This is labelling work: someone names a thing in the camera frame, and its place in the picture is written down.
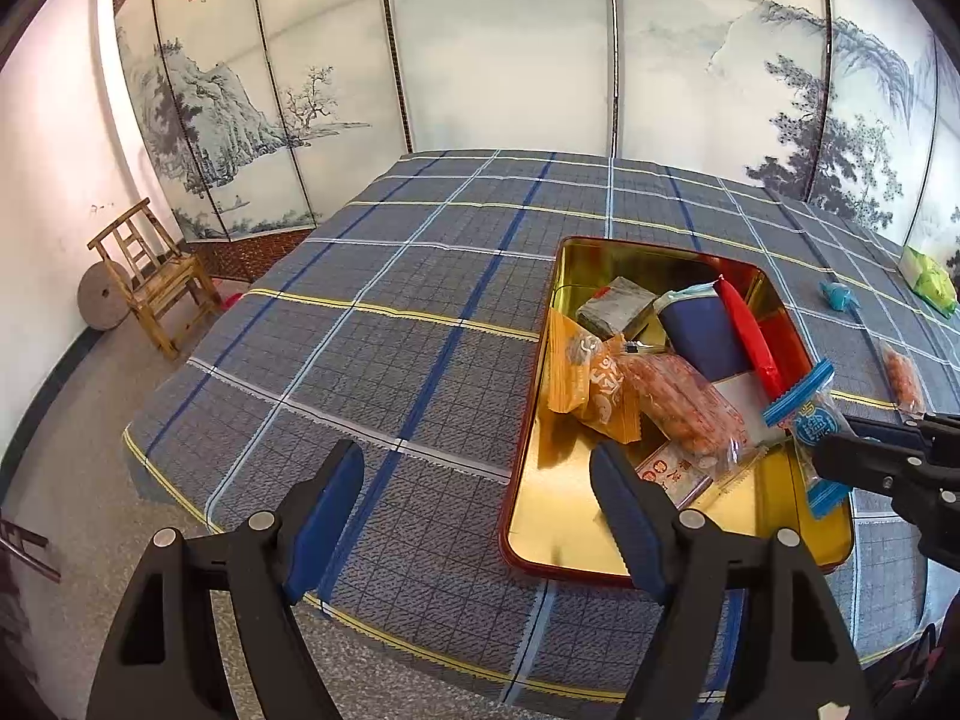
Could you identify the blue-edged clear snack packet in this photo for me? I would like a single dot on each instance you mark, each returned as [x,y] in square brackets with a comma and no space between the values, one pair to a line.
[814,420]

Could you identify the grey wrapped snack block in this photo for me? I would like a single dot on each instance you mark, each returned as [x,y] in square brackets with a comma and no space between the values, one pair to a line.
[611,304]

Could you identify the person's dark patterned clothing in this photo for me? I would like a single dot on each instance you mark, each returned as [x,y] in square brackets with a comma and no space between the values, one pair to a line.
[919,675]

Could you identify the navy blue snack packet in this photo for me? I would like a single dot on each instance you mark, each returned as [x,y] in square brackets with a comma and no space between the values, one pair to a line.
[701,337]

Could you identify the light wooden chair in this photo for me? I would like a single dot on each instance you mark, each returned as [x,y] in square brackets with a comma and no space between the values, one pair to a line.
[161,285]

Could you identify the large clear orange snack packet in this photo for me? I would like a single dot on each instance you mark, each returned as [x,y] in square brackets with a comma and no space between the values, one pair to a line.
[675,397]

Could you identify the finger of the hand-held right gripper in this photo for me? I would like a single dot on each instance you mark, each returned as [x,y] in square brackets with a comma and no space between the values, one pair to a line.
[941,435]
[862,461]

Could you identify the gold tin box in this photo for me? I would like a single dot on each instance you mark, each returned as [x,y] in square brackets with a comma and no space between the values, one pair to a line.
[570,510]

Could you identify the painted folding screen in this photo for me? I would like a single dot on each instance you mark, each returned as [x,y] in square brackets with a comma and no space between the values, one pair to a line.
[487,52]

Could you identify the teal wrapped candy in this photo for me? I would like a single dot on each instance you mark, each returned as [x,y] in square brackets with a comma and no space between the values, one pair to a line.
[836,296]

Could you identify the grey plaid tablecloth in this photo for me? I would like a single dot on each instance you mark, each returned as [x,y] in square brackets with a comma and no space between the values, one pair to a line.
[337,360]

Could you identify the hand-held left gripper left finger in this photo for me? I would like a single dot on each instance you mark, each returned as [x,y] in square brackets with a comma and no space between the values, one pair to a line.
[330,510]

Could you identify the green snack packet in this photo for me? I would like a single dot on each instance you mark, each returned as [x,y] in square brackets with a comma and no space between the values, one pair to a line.
[930,281]

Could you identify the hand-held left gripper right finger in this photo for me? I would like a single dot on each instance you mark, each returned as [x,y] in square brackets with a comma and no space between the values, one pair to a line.
[622,510]

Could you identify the round stone disc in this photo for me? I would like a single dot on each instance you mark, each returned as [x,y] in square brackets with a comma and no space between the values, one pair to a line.
[101,300]

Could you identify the dark wooden stool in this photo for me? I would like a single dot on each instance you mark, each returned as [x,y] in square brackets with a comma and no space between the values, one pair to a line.
[26,547]

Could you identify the red snack packet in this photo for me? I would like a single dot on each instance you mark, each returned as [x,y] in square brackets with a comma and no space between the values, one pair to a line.
[750,337]

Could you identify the small clear orange snack packet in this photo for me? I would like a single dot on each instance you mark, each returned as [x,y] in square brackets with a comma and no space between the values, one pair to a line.
[904,379]

